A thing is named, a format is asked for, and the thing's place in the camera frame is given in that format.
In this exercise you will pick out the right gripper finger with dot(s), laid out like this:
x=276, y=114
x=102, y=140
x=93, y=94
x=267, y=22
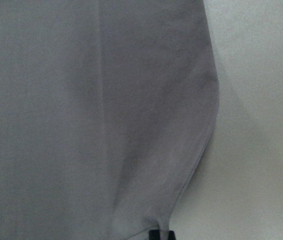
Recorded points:
x=156, y=234

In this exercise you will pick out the dark brown t-shirt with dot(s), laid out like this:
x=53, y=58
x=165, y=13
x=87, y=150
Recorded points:
x=106, y=108

